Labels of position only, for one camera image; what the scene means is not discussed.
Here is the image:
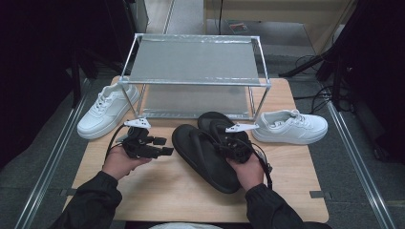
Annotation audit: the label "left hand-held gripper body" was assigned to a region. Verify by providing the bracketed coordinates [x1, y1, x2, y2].
[120, 117, 160, 160]

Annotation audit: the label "black hanging cable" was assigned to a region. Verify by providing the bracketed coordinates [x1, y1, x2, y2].
[218, 0, 224, 35]

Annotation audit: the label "black slipper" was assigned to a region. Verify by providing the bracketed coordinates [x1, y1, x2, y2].
[197, 111, 252, 160]
[171, 123, 242, 195]

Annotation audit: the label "person's right hand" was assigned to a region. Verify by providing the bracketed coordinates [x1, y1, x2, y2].
[226, 152, 266, 192]

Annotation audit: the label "red and green booklet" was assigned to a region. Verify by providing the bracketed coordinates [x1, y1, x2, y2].
[227, 20, 249, 34]

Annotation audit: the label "black stand leg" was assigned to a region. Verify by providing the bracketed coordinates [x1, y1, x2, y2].
[280, 47, 338, 77]

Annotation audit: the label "metal shoe rack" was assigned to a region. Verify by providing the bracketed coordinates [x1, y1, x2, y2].
[117, 32, 272, 122]

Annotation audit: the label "person's left hand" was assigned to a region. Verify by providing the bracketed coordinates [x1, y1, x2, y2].
[101, 144, 153, 181]

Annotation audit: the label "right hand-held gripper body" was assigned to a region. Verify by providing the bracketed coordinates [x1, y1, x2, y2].
[213, 123, 261, 165]

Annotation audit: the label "right hand-held gripper cable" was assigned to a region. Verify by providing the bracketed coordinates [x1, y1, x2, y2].
[249, 141, 274, 190]

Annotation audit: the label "black floor cables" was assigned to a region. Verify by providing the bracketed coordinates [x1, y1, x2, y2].
[292, 54, 356, 115]

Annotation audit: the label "hand-held gripper cable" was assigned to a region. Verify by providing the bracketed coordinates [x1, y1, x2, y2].
[249, 141, 274, 190]
[104, 124, 127, 161]

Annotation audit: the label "metal floor rail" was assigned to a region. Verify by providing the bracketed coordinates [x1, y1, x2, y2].
[326, 101, 397, 229]
[13, 77, 94, 229]

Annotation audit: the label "black curtain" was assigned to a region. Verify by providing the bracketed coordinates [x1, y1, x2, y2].
[0, 0, 135, 160]
[333, 0, 405, 160]

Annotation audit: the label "grey cabinet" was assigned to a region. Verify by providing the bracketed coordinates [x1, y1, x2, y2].
[128, 0, 150, 34]

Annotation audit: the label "white sneaker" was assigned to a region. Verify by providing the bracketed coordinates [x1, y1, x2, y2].
[76, 83, 141, 140]
[251, 109, 330, 146]

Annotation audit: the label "black stand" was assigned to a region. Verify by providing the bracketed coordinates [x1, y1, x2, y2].
[70, 47, 128, 109]

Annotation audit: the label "left hand-held gripper cable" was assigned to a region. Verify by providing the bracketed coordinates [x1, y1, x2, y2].
[104, 124, 127, 161]

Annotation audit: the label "person's white clothing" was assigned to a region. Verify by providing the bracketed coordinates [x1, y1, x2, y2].
[149, 221, 224, 229]

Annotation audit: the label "beige wooden cabinet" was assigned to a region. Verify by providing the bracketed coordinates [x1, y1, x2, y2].
[204, 0, 354, 55]

